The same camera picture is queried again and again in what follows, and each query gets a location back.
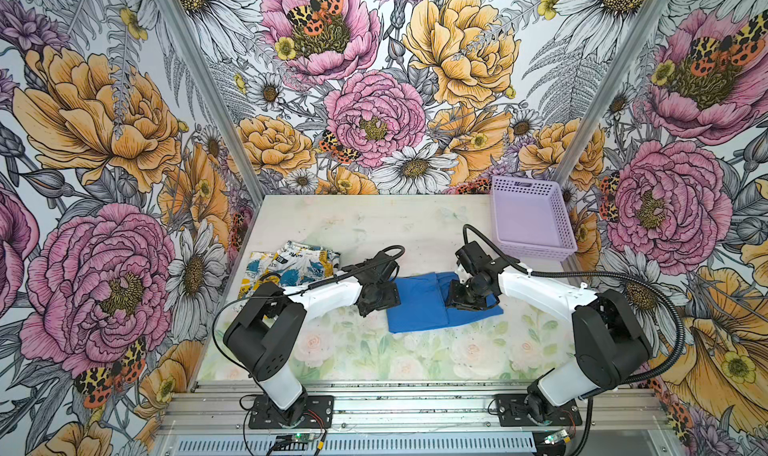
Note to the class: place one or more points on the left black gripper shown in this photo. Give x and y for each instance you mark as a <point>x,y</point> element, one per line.
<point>392,299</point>

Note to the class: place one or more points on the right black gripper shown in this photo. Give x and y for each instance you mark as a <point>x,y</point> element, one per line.
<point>455,300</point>

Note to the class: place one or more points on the blue cloth garment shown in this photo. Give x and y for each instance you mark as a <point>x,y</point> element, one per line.
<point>423,308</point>

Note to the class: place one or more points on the white teal yellow printed garment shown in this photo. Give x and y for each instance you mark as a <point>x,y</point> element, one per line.
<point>294,264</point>

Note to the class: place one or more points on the lavender plastic laundry basket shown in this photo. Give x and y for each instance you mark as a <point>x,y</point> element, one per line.
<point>530,219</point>

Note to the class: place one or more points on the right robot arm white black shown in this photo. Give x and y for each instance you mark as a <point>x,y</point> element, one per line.
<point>609,342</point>

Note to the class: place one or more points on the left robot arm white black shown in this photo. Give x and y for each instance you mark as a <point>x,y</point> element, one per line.
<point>262,336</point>

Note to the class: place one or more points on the green circuit board right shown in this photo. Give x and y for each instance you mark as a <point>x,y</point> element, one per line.
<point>561,436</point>

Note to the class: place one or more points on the green circuit board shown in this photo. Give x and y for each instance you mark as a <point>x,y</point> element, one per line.
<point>298,442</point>
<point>561,436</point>

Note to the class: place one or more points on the green circuit board left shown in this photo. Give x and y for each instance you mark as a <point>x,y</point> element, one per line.
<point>298,442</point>

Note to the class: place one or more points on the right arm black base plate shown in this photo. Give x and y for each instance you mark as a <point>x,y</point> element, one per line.
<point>526,410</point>

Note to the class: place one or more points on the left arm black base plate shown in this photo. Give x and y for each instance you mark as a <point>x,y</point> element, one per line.
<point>308,412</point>

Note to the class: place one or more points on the white slotted cable duct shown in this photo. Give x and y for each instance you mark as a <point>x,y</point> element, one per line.
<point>502,443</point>

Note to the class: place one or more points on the aluminium mounting rail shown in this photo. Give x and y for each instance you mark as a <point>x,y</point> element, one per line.
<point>214,407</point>

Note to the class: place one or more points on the left aluminium corner post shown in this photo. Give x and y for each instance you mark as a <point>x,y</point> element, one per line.
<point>185,40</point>

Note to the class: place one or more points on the aluminium corner post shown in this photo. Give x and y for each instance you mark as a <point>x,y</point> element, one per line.
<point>185,40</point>
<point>648,17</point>

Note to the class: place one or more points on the right aluminium corner post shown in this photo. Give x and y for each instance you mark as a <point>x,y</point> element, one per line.
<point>648,17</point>

